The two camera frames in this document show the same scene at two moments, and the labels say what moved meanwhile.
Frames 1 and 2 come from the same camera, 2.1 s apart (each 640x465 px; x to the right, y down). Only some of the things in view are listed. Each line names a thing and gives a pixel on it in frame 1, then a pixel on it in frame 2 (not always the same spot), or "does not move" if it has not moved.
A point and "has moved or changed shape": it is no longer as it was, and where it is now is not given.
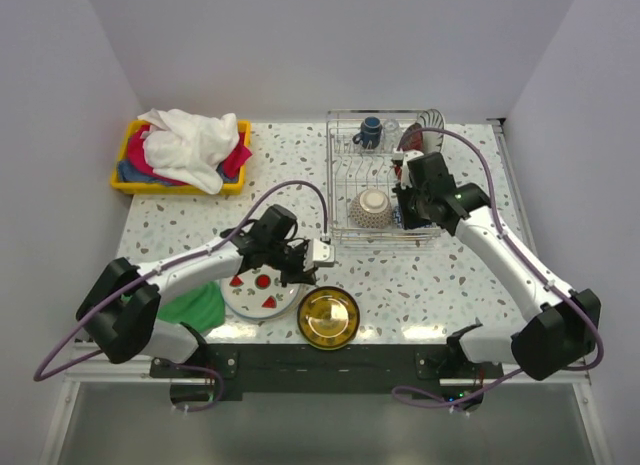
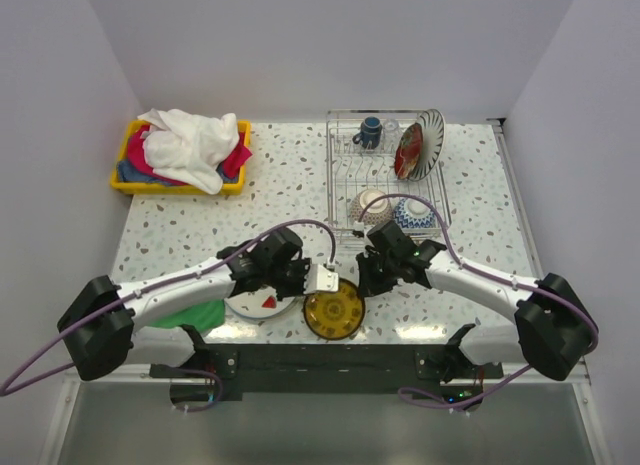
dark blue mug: x=370 y=133 does not move
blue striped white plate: x=432 y=141 does not move
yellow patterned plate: x=328 y=318 has moved or changed shape
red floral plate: x=414 y=142 does not move
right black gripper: x=409 y=220 to x=368 y=285
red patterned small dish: x=371 y=209 does not move
